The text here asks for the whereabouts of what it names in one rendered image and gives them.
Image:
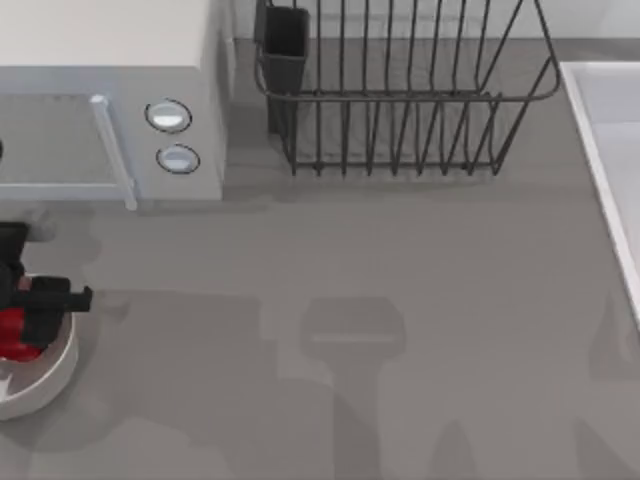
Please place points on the red round object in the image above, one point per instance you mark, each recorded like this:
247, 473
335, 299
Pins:
15, 342

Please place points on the white bowl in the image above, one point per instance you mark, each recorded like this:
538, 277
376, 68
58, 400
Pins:
55, 372

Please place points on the grey microwave door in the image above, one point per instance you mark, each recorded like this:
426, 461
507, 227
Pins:
45, 145

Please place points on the small round microwave knob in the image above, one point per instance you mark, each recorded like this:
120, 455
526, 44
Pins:
178, 159

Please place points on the large round microwave knob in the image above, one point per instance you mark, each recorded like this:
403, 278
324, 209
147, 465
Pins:
168, 117

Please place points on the pale microwave oven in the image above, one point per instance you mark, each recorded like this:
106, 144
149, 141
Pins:
100, 35

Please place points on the black utensil holder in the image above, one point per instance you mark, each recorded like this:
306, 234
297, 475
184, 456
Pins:
283, 50

